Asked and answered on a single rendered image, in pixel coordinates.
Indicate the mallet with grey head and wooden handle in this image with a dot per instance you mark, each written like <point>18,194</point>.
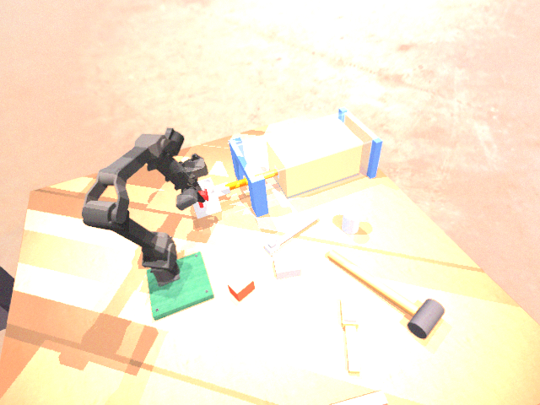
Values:
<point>424,318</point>

